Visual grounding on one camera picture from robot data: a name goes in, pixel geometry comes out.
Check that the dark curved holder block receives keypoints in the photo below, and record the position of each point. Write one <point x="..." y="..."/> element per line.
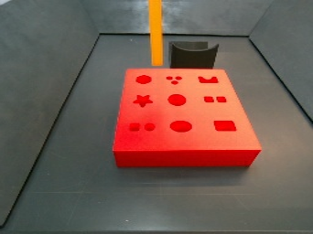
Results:
<point x="192" y="55"/>

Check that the red shape-sorter block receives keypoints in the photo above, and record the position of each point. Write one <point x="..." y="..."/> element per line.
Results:
<point x="182" y="119"/>

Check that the orange square-circle peg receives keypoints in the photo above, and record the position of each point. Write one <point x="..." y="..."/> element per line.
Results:
<point x="156" y="32"/>

